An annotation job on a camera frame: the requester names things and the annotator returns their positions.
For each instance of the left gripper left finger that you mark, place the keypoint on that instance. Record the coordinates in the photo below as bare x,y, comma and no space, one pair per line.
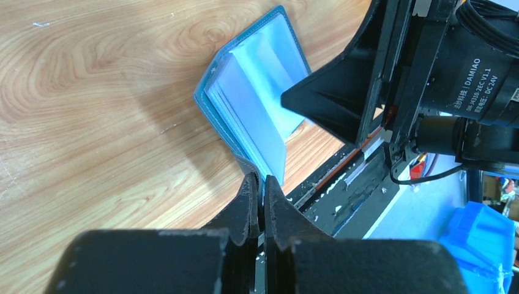
219,257

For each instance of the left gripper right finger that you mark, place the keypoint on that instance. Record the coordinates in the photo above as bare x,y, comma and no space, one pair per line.
301,258

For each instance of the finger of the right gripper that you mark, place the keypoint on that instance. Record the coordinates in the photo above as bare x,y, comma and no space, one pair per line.
335,96

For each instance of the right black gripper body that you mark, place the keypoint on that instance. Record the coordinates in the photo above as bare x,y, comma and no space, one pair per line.
448,76

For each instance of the blue card holder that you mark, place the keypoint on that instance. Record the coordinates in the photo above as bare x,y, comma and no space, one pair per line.
240,93

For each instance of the blue plastic crate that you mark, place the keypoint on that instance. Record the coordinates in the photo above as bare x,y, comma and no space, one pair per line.
482,242

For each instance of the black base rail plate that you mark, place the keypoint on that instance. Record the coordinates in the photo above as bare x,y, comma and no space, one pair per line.
350,194

